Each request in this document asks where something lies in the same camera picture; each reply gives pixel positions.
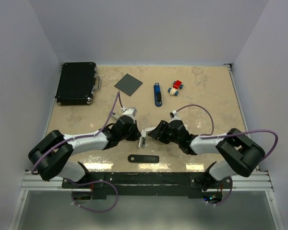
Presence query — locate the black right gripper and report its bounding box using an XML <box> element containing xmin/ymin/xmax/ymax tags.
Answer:
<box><xmin>148</xmin><ymin>120</ymin><xmax>181</xmax><ymax>145</ymax></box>

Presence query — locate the small white stapler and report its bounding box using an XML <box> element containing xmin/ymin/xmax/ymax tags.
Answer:
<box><xmin>138</xmin><ymin>127</ymin><xmax>156</xmax><ymax>149</ymax></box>

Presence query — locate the black stapler top cover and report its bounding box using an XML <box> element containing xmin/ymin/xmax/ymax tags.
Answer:
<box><xmin>127</xmin><ymin>154</ymin><xmax>159</xmax><ymax>163</ymax></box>

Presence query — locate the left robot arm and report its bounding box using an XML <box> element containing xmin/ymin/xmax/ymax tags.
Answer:
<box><xmin>28</xmin><ymin>114</ymin><xmax>141</xmax><ymax>188</ymax></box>

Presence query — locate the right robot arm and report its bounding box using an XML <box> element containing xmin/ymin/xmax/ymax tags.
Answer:
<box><xmin>148</xmin><ymin>120</ymin><xmax>265</xmax><ymax>188</ymax></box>

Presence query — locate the grey studded building plate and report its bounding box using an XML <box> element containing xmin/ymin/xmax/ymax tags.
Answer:
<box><xmin>114</xmin><ymin>74</ymin><xmax>143</xmax><ymax>96</ymax></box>

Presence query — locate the red white toy car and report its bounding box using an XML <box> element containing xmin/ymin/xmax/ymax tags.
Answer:
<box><xmin>168</xmin><ymin>80</ymin><xmax>184</xmax><ymax>96</ymax></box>

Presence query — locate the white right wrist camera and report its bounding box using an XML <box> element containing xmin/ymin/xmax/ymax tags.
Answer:
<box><xmin>169</xmin><ymin>110</ymin><xmax>181</xmax><ymax>123</ymax></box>

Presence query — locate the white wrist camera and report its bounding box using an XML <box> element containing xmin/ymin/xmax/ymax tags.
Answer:
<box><xmin>121</xmin><ymin>107</ymin><xmax>137</xmax><ymax>118</ymax></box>
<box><xmin>169</xmin><ymin>110</ymin><xmax>181</xmax><ymax>123</ymax></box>

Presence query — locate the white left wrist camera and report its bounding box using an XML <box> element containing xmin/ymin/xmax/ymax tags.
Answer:
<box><xmin>121</xmin><ymin>107</ymin><xmax>137</xmax><ymax>118</ymax></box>

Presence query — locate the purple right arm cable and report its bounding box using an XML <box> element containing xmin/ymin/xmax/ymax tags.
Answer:
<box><xmin>172</xmin><ymin>104</ymin><xmax>279</xmax><ymax>172</ymax></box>

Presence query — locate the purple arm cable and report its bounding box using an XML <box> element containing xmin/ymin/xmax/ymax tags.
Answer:
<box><xmin>172</xmin><ymin>104</ymin><xmax>279</xmax><ymax>172</ymax></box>
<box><xmin>31</xmin><ymin>92</ymin><xmax>125</xmax><ymax>175</ymax></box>

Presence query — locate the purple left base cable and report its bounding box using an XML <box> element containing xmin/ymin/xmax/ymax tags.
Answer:
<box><xmin>71</xmin><ymin>179</ymin><xmax>120</xmax><ymax>213</ymax></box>

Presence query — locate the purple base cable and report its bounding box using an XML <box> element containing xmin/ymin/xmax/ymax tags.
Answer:
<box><xmin>71</xmin><ymin>179</ymin><xmax>120</xmax><ymax>213</ymax></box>
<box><xmin>205</xmin><ymin>176</ymin><xmax>233</xmax><ymax>207</ymax></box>

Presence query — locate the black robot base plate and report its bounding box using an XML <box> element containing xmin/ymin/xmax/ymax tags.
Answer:
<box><xmin>62</xmin><ymin>172</ymin><xmax>232</xmax><ymax>199</ymax></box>

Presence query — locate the black case with metal handle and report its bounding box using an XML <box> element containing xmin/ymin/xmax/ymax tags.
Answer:
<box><xmin>55</xmin><ymin>62</ymin><xmax>101</xmax><ymax>106</ymax></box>

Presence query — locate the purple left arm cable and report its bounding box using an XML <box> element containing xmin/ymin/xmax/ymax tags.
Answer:
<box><xmin>31</xmin><ymin>92</ymin><xmax>125</xmax><ymax>175</ymax></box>

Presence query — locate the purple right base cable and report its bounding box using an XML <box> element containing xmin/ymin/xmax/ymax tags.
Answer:
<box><xmin>205</xmin><ymin>176</ymin><xmax>233</xmax><ymax>207</ymax></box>

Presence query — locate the aluminium table edge rail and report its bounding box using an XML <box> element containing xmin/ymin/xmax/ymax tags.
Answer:
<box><xmin>224</xmin><ymin>64</ymin><xmax>274</xmax><ymax>192</ymax></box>

